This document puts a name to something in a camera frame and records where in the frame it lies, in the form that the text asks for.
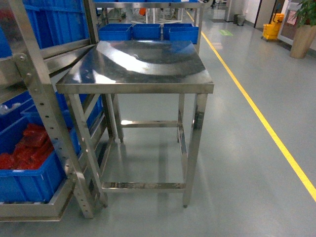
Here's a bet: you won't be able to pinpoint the blue bin with red parts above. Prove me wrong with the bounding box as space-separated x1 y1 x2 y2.
0 118 66 203

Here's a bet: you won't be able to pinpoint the red packaged parts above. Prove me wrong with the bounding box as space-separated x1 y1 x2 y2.
0 123 54 170

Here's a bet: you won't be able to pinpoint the stainless steel shelf rack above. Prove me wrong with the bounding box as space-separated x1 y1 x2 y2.
0 0 102 221

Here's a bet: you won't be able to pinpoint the small stainless steel table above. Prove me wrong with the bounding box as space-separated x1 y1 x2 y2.
56 40 214 207

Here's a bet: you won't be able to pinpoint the blue plastic bin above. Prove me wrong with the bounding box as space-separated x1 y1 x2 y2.
98 23 132 41
132 24 161 40
169 27 199 44

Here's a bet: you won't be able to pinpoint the yellow mop bucket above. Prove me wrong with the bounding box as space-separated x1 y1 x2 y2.
261 13 284 41

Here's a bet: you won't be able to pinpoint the beige plant pot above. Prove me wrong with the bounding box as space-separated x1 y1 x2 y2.
290 25 316 59

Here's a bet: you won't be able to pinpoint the green potted plant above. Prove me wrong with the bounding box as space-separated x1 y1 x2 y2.
295 0 316 27

